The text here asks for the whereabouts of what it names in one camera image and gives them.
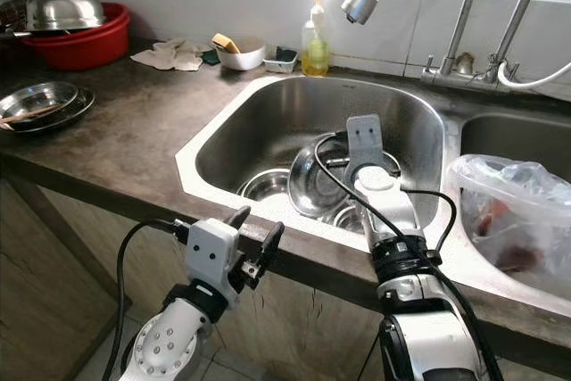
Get large steel plate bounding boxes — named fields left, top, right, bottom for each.
left=287, top=134, right=353, bottom=219

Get small steel bowl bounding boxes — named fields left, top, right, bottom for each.
left=330, top=205, right=367, bottom=235

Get stainless steel double sink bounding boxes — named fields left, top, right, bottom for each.
left=175, top=75, right=571, bottom=311

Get wooden cabinet front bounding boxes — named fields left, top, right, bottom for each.
left=0, top=153, right=571, bottom=381

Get yellow dish soap pump bottle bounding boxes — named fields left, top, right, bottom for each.
left=301, top=0, right=333, bottom=78

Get small white rectangular dish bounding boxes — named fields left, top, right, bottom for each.
left=264, top=47, right=299, bottom=74

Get clear plastic bag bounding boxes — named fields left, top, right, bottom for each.
left=446, top=154, right=571, bottom=297

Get white ceramic bowl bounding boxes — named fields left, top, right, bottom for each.
left=216, top=40, right=267, bottom=71

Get steel faucet with spray head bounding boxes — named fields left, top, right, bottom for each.
left=341, top=0, right=505, bottom=89

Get white crumpled cloth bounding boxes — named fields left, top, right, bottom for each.
left=130, top=38, right=204, bottom=72

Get yellow brown sponge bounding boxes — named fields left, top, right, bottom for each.
left=211, top=33, right=242, bottom=54

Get wide steel plate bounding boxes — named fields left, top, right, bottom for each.
left=4, top=87, right=95, bottom=135

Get wooden chopsticks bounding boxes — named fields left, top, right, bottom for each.
left=0, top=103, right=63, bottom=128

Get red plastic basin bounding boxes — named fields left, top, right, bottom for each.
left=18, top=3, right=131, bottom=71

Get steel gooseneck faucet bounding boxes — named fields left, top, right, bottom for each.
left=486, top=0, right=563, bottom=86

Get deep steel plate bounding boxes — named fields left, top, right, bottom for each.
left=0, top=81, right=79, bottom=125

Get steel dome lid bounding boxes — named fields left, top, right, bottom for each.
left=25, top=0, right=106, bottom=32

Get grey white right wrist camera mount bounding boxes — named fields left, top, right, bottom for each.
left=343, top=114, right=425, bottom=244

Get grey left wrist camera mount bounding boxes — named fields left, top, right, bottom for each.
left=186, top=218, right=242, bottom=293

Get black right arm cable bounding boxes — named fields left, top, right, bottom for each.
left=312, top=131, right=459, bottom=257

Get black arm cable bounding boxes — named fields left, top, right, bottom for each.
left=312, top=131, right=459, bottom=257
left=100, top=218, right=193, bottom=381

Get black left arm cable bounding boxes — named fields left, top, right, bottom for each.
left=100, top=218, right=193, bottom=381

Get white hose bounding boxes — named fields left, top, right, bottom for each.
left=497, top=51, right=571, bottom=90

